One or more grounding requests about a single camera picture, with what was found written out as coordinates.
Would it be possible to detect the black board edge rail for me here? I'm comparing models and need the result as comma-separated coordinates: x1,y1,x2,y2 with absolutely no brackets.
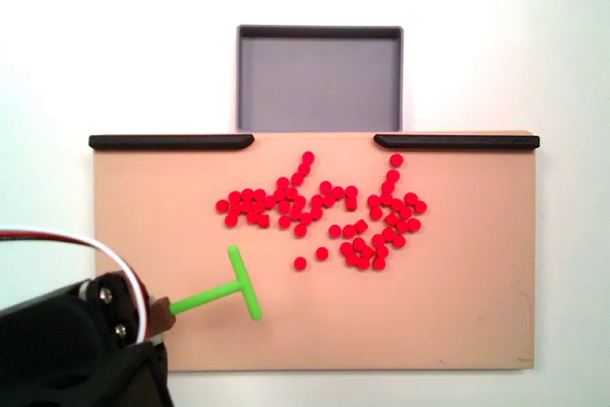
374,133,541,153
88,133,255,151

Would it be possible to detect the beige flat board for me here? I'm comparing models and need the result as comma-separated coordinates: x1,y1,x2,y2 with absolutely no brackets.
90,129,539,373

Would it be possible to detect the red white black arm cable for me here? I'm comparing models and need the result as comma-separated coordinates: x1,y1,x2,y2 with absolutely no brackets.
0,229,156,346

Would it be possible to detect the grey rectangular tray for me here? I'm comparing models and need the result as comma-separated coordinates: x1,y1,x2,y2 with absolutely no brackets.
235,24,405,134

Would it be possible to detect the green T-shaped pusher tool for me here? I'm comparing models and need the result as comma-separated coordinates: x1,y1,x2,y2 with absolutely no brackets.
150,244,264,336

